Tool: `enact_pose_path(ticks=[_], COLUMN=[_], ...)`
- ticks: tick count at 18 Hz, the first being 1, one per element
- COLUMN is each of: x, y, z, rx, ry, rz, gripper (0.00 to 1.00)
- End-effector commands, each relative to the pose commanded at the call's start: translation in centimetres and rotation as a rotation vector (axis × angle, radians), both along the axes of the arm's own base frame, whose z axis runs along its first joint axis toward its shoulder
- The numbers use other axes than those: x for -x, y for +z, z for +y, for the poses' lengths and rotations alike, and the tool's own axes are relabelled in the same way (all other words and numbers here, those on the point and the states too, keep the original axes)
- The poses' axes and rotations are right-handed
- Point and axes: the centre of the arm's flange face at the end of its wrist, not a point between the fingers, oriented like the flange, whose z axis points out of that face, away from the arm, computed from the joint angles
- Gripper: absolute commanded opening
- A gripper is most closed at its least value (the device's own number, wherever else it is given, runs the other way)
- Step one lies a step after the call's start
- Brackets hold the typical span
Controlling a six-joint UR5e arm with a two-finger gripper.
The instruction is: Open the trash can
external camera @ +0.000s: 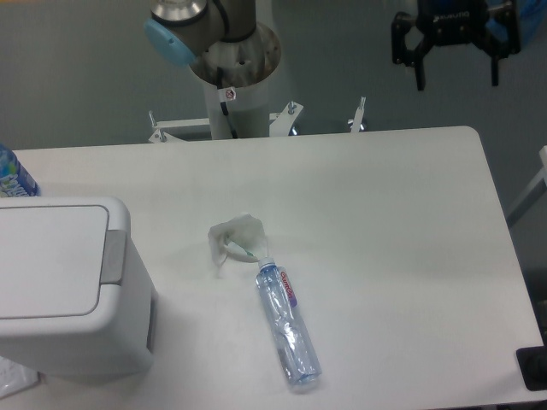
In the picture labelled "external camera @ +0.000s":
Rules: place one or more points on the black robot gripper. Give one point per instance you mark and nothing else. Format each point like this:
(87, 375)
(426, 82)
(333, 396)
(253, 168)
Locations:
(452, 23)

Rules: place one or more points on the grey robot arm blue cap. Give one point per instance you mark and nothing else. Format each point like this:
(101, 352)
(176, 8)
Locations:
(199, 24)

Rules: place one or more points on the white trash can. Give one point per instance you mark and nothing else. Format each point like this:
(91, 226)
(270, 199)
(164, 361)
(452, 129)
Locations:
(76, 297)

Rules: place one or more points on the crumpled white tissue wrapper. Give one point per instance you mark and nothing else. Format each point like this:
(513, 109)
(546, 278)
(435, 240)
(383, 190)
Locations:
(241, 239)

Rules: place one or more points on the clear plastic water bottle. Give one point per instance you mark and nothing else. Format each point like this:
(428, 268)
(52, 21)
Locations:
(291, 339)

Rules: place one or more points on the black device at table edge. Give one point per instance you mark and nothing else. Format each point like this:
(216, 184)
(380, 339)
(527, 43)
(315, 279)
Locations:
(532, 362)

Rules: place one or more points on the blue labelled bottle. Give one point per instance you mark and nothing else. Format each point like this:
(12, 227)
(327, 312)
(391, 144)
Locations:
(16, 181)

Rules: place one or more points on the white paper packet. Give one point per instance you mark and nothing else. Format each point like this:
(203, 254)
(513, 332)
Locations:
(16, 377)

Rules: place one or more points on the white frame at right edge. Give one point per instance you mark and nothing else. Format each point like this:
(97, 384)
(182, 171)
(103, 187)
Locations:
(533, 191)

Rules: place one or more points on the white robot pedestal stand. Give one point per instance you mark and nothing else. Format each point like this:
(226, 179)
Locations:
(239, 94)

